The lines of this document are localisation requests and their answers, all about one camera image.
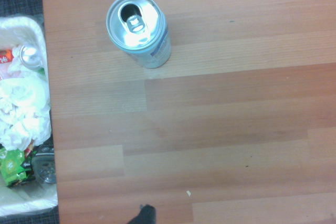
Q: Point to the large white tissue sheet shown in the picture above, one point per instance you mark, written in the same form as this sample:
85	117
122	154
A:
23	129

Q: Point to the orange red tea can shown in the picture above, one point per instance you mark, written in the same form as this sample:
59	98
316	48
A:
4	57

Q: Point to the white plastic trash bin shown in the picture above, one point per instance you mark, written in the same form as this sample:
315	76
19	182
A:
39	32

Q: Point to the silver light blue drink can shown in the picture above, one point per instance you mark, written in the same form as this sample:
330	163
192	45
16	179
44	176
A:
147	48

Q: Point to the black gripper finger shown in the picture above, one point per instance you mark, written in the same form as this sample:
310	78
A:
146	215

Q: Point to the green snack packet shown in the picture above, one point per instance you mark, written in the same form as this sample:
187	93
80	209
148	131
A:
11	167

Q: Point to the green drink can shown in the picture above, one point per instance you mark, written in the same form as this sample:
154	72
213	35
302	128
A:
30	56

